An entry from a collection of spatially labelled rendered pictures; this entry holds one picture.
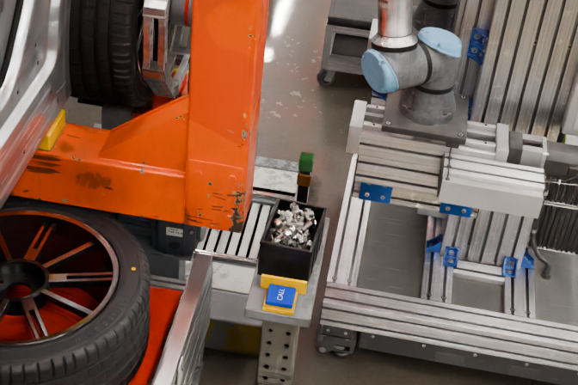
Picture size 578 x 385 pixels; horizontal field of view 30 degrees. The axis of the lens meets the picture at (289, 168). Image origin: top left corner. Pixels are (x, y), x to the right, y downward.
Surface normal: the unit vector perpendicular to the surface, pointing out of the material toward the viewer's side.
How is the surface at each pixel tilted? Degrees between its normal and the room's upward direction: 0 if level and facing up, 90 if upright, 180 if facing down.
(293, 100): 0
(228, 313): 0
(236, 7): 90
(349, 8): 0
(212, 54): 90
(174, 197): 90
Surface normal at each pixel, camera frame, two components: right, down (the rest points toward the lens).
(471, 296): 0.09, -0.81
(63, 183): -0.14, 0.57
